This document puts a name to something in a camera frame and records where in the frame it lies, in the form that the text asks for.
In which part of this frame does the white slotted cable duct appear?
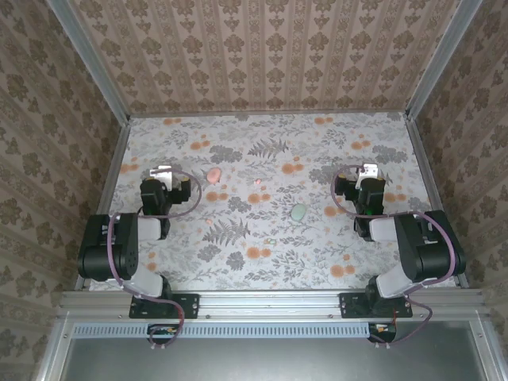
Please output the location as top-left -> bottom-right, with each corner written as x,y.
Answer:
73,321 -> 372,339

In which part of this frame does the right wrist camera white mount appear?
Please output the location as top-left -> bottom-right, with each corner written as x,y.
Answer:
356,162 -> 378,188

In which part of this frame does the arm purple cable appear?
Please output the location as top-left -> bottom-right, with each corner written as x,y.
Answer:
331,164 -> 457,349
106,168 -> 202,350

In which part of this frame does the aluminium frame post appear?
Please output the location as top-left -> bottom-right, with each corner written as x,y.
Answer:
405,0 -> 484,120
49,0 -> 131,122

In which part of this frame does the floral patterned table cover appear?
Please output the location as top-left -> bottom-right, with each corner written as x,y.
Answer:
89,113 -> 457,291

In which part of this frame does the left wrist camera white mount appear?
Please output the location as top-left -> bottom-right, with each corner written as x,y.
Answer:
149,165 -> 175,190

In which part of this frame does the grey metal panel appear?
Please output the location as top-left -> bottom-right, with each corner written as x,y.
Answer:
37,317 -> 508,381

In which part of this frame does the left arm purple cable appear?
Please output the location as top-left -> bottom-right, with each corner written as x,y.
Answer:
106,168 -> 202,350

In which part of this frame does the aluminium side rail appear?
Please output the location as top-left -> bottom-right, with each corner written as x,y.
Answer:
404,114 -> 470,289
74,117 -> 132,291

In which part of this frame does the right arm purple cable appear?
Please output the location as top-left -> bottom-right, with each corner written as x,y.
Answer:
331,164 -> 457,349

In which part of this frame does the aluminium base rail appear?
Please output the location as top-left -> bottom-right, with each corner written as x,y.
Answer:
59,288 -> 490,321

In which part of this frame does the black connector box with wires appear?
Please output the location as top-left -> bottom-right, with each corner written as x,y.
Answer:
147,323 -> 184,344
368,321 -> 398,343

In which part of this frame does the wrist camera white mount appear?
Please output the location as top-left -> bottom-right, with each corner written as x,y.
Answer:
149,165 -> 175,190
356,162 -> 378,188

